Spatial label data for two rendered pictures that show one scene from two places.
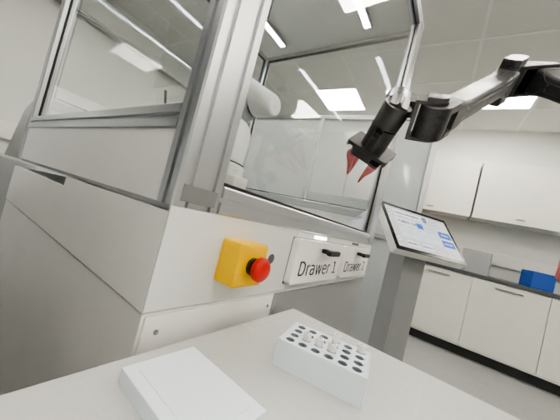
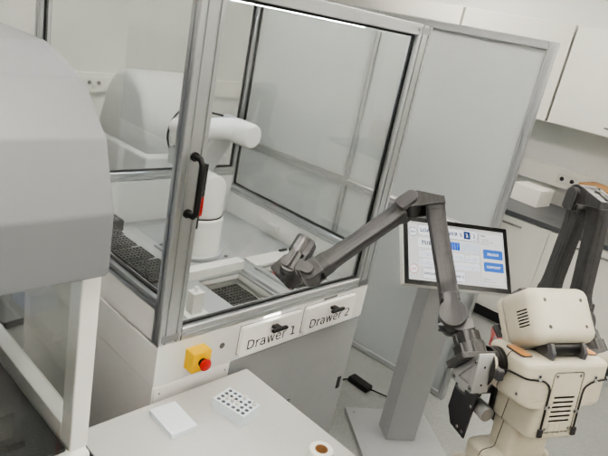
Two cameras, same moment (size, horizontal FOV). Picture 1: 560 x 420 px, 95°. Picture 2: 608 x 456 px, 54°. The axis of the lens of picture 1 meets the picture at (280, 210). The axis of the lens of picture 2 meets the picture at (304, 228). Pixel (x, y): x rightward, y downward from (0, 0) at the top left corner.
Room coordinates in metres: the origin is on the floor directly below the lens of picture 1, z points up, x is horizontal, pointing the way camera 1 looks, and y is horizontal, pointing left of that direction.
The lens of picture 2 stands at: (-1.13, -0.36, 1.94)
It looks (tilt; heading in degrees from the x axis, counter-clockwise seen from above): 19 degrees down; 6
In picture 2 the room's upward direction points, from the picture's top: 12 degrees clockwise
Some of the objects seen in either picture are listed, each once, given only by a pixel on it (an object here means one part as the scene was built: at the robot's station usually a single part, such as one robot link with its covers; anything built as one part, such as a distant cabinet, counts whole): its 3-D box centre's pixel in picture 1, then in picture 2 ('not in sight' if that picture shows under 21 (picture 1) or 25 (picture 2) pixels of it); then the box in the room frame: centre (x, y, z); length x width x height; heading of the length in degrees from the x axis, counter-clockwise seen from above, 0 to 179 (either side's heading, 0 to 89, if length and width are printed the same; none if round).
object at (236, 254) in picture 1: (243, 262); (198, 358); (0.44, 0.04, 0.88); 0.07 x 0.05 x 0.07; 145
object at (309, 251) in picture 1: (317, 261); (270, 331); (0.72, -0.14, 0.87); 0.29 x 0.02 x 0.11; 145
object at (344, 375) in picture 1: (322, 357); (235, 406); (0.38, -0.12, 0.78); 0.12 x 0.08 x 0.04; 67
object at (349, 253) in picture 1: (353, 261); (328, 312); (0.97, -0.32, 0.87); 0.29 x 0.02 x 0.11; 145
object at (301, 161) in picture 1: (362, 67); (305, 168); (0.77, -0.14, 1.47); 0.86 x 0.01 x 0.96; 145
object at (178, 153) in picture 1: (252, 82); (221, 133); (1.03, 0.23, 1.47); 1.02 x 0.95 x 1.04; 145
